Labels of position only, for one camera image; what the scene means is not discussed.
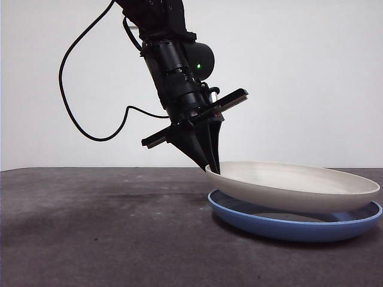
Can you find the pale grey left camera box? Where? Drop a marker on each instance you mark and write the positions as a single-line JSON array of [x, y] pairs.
[[213, 96]]

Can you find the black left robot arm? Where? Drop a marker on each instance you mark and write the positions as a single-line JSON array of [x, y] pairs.
[[167, 59]]

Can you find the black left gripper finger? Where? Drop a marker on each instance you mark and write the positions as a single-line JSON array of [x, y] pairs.
[[191, 140], [215, 143]]

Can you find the blue round plate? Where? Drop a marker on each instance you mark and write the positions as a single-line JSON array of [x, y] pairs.
[[284, 231]]

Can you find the white round plate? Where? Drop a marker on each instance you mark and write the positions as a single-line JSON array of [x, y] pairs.
[[293, 182]]

